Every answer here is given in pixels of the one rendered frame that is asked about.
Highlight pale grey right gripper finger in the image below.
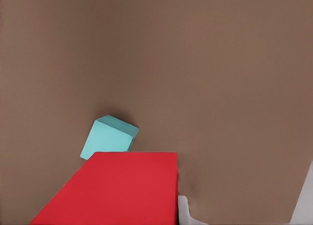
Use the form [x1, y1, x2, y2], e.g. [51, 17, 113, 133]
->
[178, 195, 194, 225]

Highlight red wooden cube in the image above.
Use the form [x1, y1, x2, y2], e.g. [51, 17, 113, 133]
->
[29, 151, 179, 225]

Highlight blue wooden cube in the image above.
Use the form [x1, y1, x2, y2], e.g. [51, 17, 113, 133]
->
[80, 114, 139, 160]

